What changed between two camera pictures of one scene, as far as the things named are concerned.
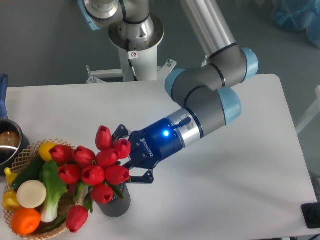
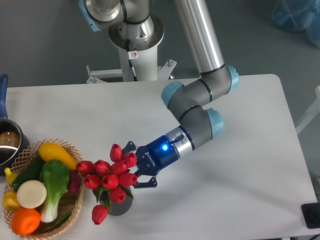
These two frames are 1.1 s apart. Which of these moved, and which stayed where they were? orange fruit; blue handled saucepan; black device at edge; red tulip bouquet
Moved: red tulip bouquet
Stayed: orange fruit; blue handled saucepan; black device at edge
